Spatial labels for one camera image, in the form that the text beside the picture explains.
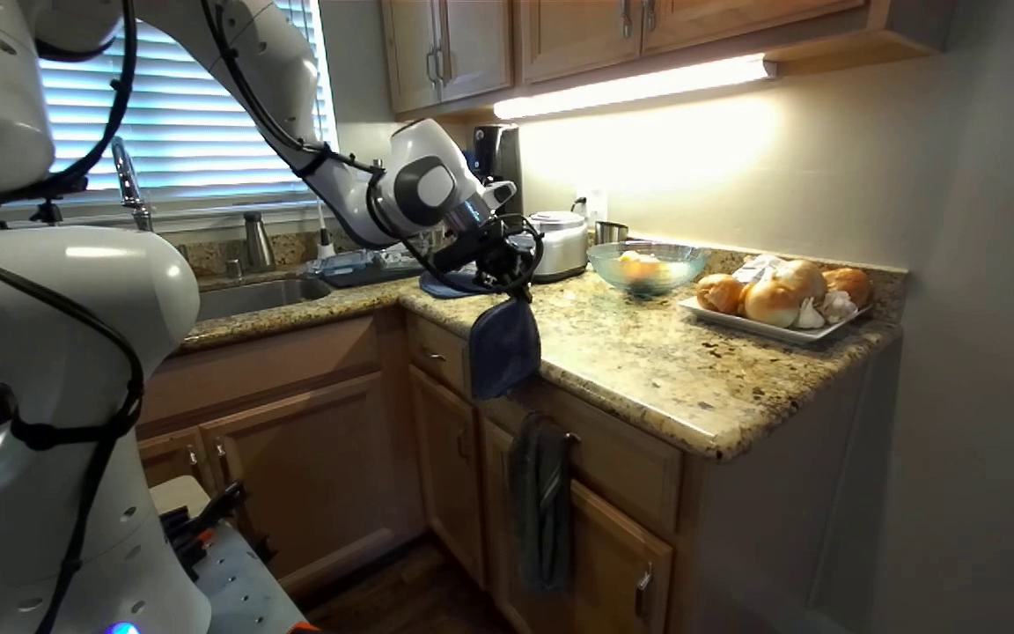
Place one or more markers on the silver countertop appliance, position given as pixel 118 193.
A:
pixel 564 248

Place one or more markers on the grey blue hanging towel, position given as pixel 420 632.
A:
pixel 545 507

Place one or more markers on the golden bread roll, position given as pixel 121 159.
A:
pixel 849 286
pixel 719 294
pixel 771 304
pixel 802 277

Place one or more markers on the wooden upper cabinet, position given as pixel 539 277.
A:
pixel 579 37

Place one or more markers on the black over-drawer towel hanger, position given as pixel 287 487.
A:
pixel 571 441

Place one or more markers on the yellow fruit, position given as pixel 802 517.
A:
pixel 640 270

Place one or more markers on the wooden drawer with towel hanger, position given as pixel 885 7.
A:
pixel 613 453

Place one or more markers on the dark blue towel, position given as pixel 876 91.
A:
pixel 505 351

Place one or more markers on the folded blue towel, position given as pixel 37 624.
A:
pixel 443 286

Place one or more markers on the clear plastic container lid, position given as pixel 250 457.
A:
pixel 355 270

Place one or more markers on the black soda maker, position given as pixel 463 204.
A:
pixel 501 154

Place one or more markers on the wooden sink cabinet door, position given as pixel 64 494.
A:
pixel 308 469

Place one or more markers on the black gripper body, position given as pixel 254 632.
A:
pixel 493 253

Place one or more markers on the grey perforated robot platform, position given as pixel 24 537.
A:
pixel 244 585

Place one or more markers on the window blinds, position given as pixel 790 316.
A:
pixel 193 130

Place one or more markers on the white wall outlet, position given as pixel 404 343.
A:
pixel 584 206

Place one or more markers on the stainless steel sink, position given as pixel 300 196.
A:
pixel 254 294

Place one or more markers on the under-cabinet light bar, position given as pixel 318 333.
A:
pixel 636 88

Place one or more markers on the white rectangular tray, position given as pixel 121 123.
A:
pixel 767 326

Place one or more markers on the clear glass fruit bowl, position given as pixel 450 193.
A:
pixel 650 270

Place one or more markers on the small white soap bottle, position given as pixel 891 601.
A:
pixel 325 238

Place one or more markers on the narrow wooden cabinet door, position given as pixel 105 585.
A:
pixel 444 469

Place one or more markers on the metal soap dispenser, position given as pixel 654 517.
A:
pixel 257 241

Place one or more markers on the chrome kitchen faucet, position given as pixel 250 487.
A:
pixel 131 187

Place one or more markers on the wide wooden cabinet door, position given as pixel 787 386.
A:
pixel 619 575

